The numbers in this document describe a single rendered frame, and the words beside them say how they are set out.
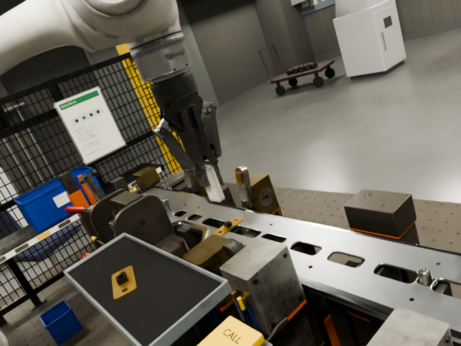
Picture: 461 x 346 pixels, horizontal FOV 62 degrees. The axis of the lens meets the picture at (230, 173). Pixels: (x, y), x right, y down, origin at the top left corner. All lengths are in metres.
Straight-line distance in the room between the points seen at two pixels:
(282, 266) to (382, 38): 6.27
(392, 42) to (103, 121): 5.72
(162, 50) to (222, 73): 9.00
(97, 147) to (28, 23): 1.44
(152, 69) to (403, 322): 0.50
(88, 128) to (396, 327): 1.62
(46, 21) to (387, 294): 0.62
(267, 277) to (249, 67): 9.66
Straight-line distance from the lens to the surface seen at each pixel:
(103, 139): 1.94
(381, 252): 0.79
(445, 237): 1.34
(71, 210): 1.34
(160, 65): 0.62
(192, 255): 0.82
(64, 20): 0.49
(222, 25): 9.91
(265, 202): 1.17
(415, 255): 0.77
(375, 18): 6.74
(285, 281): 0.69
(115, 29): 0.46
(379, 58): 6.81
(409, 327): 0.56
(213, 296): 0.53
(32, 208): 1.68
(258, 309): 0.66
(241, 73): 10.02
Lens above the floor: 1.46
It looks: 19 degrees down
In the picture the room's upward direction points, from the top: 21 degrees counter-clockwise
